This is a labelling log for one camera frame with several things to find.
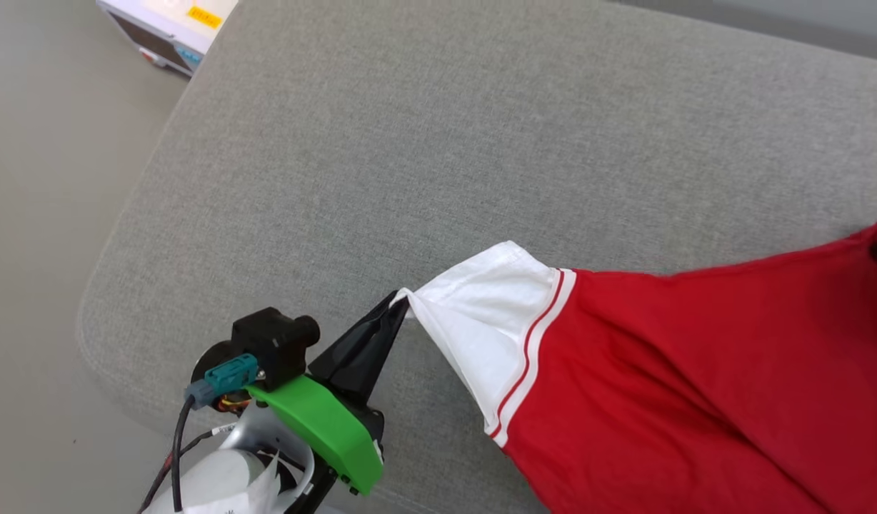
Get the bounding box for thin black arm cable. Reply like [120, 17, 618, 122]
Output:
[139, 396, 221, 514]

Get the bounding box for red basketball jersey white sleeves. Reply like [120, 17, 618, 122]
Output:
[396, 220, 877, 514]

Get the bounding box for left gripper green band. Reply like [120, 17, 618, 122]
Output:
[246, 290, 411, 497]

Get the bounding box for white appliance yellow label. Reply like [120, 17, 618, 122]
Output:
[96, 0, 239, 78]

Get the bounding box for grey fabric sofa cushion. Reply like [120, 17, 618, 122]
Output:
[76, 0, 877, 514]

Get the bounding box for teal cable connector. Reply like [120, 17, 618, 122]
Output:
[185, 353, 261, 409]

